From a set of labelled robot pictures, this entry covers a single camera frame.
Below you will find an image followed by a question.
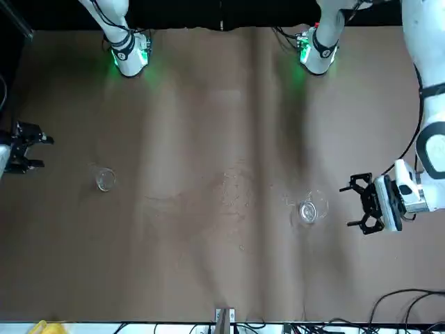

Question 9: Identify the aluminium frame post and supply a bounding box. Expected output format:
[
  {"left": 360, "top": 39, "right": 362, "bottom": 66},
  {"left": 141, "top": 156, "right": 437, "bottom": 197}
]
[{"left": 214, "top": 307, "right": 236, "bottom": 334}]

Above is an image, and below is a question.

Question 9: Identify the clear glass conical flask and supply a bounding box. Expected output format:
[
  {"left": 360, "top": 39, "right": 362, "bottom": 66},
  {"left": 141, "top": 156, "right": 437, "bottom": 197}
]
[{"left": 91, "top": 166, "right": 115, "bottom": 193}]

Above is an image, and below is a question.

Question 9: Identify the black base cable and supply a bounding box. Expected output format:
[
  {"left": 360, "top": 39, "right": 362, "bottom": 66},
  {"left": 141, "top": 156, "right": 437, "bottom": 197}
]
[
  {"left": 274, "top": 26, "right": 303, "bottom": 53},
  {"left": 88, "top": 0, "right": 154, "bottom": 51}
]

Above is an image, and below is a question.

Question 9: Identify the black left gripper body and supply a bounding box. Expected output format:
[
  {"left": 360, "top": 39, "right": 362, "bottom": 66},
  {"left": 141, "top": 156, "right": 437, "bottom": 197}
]
[{"left": 361, "top": 182, "right": 383, "bottom": 223}]

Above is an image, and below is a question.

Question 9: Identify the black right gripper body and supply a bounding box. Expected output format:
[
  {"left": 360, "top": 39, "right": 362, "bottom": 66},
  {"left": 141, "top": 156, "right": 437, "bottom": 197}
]
[{"left": 6, "top": 137, "right": 27, "bottom": 163}]

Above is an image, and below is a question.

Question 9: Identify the black looped cable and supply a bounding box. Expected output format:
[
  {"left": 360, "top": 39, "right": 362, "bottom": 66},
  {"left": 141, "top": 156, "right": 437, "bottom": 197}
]
[
  {"left": 405, "top": 294, "right": 445, "bottom": 334},
  {"left": 368, "top": 288, "right": 445, "bottom": 330}
]

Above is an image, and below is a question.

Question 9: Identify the yellow plastic basket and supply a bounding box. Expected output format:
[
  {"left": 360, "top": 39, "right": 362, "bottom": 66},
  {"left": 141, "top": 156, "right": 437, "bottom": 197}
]
[{"left": 31, "top": 319, "right": 67, "bottom": 334}]

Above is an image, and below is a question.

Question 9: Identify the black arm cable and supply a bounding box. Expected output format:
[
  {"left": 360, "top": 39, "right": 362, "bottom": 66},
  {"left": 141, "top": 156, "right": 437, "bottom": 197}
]
[
  {"left": 380, "top": 62, "right": 428, "bottom": 178},
  {"left": 0, "top": 72, "right": 8, "bottom": 116}
]

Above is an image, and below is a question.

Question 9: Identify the clear glass beaker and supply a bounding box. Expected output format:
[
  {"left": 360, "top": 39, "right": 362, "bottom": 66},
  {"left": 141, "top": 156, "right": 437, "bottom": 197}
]
[{"left": 297, "top": 189, "right": 330, "bottom": 226}]

